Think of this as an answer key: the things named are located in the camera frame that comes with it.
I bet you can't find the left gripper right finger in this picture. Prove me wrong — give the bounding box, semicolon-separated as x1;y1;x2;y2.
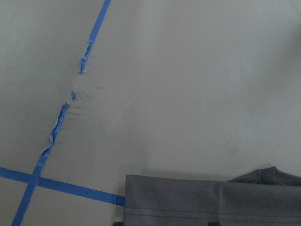
208;222;220;226

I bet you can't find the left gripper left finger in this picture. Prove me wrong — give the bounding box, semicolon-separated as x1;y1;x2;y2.
112;222;124;226

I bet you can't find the dark brown t-shirt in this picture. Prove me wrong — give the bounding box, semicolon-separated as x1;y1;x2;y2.
123;167;301;226

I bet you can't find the brown paper table cover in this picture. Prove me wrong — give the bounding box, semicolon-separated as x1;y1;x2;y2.
0;0;301;226

